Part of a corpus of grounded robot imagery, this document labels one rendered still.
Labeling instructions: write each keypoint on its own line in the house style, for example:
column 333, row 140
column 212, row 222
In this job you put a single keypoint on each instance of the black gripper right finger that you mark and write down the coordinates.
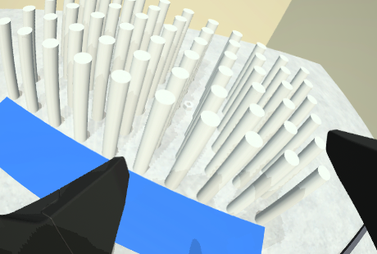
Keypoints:
column 354, row 158

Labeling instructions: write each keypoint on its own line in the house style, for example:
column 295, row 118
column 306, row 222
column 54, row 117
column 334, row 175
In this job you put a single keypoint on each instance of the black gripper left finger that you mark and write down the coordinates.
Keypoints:
column 83, row 217

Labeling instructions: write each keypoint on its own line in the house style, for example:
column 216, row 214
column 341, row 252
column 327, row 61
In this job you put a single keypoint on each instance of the blue flat strip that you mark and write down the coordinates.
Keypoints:
column 155, row 220

